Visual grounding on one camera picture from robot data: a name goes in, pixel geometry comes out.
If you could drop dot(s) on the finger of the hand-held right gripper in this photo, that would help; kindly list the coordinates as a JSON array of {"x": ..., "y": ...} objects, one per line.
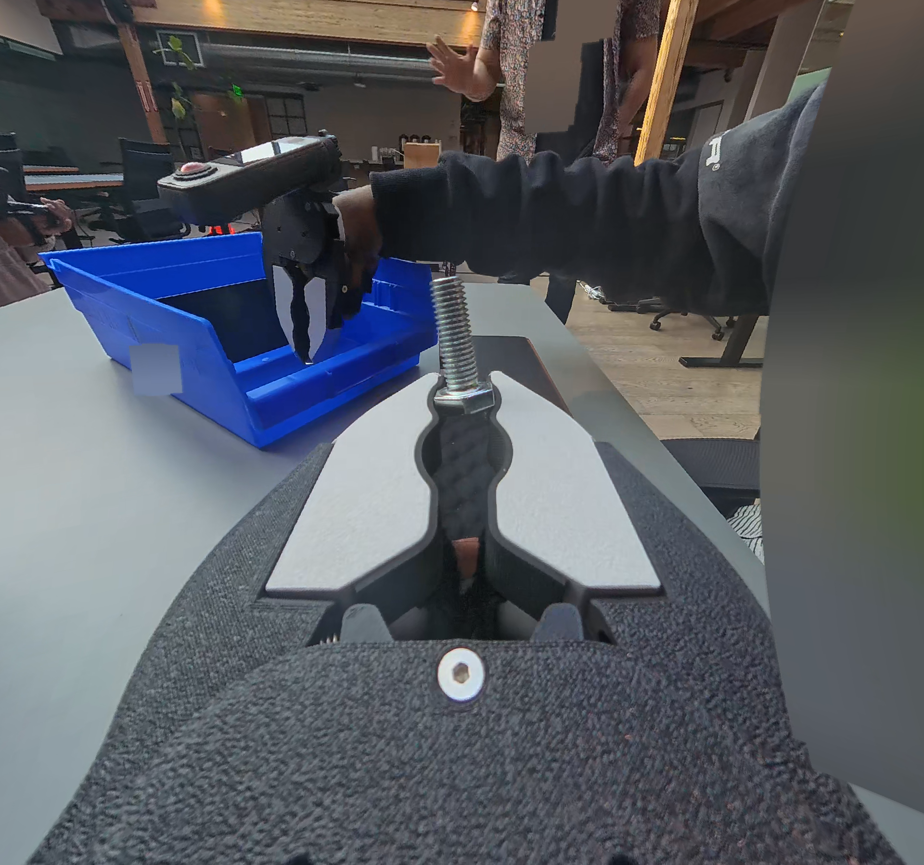
[
  {"x": 314, "y": 316},
  {"x": 284, "y": 302}
]

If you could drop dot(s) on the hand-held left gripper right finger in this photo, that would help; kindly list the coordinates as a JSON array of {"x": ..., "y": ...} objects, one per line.
[{"x": 570, "y": 511}]

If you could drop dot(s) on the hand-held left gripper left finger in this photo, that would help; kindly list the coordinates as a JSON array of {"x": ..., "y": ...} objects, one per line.
[{"x": 346, "y": 511}]

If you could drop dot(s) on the silver hex bolt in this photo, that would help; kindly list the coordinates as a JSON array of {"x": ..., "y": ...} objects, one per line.
[{"x": 455, "y": 331}]

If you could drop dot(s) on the blue plastic bin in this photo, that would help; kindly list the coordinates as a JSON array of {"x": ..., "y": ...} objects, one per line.
[{"x": 94, "y": 287}]

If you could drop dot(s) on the person's right forearm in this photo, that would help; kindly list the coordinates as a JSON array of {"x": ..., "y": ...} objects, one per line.
[{"x": 577, "y": 215}]

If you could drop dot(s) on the person's right hand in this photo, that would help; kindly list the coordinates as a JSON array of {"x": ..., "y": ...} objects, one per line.
[{"x": 357, "y": 222}]

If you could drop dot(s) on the person's left hand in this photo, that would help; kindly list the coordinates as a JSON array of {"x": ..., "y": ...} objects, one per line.
[{"x": 465, "y": 554}]

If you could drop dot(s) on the black paned door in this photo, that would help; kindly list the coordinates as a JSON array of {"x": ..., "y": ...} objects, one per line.
[{"x": 285, "y": 115}]

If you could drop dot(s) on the wooden box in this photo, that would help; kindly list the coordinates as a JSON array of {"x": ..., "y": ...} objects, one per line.
[{"x": 421, "y": 156}]

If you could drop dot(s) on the black office chair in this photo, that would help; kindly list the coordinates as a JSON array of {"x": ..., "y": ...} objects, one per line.
[
  {"x": 668, "y": 309},
  {"x": 148, "y": 164},
  {"x": 714, "y": 468}
]

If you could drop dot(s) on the black white printed clothing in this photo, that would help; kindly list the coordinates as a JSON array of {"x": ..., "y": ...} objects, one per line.
[{"x": 747, "y": 529}]

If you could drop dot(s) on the green potted plant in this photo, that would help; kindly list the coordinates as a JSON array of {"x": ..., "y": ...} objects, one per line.
[{"x": 177, "y": 78}]

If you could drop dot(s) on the wooden pillar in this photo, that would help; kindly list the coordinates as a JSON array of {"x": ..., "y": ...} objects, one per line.
[
  {"x": 675, "y": 49},
  {"x": 141, "y": 85}
]

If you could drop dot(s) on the wood-edged grey table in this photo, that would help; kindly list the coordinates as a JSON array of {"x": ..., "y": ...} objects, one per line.
[{"x": 72, "y": 179}]

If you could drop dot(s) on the grey ceiling duct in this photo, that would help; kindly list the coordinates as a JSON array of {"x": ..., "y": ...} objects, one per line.
[{"x": 325, "y": 60}]

